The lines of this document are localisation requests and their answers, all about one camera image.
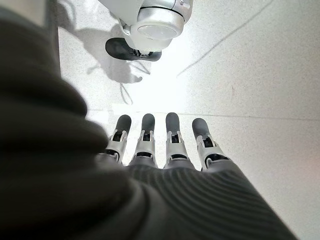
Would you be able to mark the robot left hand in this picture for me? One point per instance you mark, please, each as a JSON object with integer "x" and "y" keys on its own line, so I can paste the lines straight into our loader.
{"x": 75, "y": 187}

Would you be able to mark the black robot left foot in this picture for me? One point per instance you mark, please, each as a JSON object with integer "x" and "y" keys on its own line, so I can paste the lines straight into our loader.
{"x": 117, "y": 48}

